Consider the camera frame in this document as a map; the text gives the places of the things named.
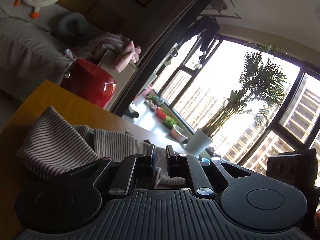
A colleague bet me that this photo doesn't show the beige storage box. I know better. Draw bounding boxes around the beige storage box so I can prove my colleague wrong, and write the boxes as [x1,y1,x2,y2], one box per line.
[99,49,139,112]

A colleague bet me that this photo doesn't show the brown curtain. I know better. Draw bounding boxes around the brown curtain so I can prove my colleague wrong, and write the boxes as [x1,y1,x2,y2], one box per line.
[110,0,227,117]

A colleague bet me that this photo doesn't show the grey ring neck pillow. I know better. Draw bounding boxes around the grey ring neck pillow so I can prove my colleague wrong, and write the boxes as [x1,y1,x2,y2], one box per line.
[55,12,88,44]

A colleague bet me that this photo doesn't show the tall green bamboo plant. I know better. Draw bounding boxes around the tall green bamboo plant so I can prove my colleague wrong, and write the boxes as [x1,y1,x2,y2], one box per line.
[202,42,292,137]

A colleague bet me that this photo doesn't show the ceiling drying rack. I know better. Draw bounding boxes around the ceiling drying rack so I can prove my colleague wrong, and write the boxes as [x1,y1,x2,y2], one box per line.
[199,0,242,20]

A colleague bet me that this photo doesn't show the dark hanging clothes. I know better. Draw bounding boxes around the dark hanging clothes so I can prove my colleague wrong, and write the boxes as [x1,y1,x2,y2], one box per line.
[179,15,221,53]

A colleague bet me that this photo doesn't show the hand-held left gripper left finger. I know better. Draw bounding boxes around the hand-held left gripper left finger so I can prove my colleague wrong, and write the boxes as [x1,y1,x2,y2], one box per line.
[59,145,158,197]

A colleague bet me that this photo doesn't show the pile of pink clothes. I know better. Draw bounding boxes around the pile of pink clothes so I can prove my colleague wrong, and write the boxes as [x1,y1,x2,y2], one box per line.
[64,33,141,72]

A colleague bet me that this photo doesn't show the white ribbed plant pot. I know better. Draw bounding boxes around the white ribbed plant pot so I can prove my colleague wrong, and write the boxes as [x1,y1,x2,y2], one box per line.
[186,127,214,156]

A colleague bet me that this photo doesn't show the grey striped sweater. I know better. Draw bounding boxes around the grey striped sweater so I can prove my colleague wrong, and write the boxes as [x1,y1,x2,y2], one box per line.
[16,106,192,190]

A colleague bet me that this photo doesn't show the red round stool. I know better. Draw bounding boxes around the red round stool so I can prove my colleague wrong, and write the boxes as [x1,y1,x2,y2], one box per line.
[59,58,117,109]

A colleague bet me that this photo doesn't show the black window frame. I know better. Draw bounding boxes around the black window frame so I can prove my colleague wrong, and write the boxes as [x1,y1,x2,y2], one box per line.
[150,34,320,188]

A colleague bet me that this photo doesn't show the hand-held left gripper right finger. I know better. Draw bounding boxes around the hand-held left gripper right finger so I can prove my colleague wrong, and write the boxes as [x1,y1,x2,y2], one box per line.
[166,144,261,201]

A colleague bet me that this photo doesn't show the grey covered sofa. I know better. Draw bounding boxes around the grey covered sofa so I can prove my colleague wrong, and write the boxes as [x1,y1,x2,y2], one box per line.
[0,0,105,98]

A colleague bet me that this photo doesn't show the tray of green sprouts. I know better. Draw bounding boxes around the tray of green sprouts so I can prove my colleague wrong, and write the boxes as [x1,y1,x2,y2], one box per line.
[163,116,179,128]

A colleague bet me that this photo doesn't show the pink metal bowl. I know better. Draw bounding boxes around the pink metal bowl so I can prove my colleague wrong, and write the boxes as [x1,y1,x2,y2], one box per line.
[171,124,191,143]

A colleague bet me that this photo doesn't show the beige slippers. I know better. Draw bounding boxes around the beige slippers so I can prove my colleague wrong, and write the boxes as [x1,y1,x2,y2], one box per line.
[144,99,157,111]

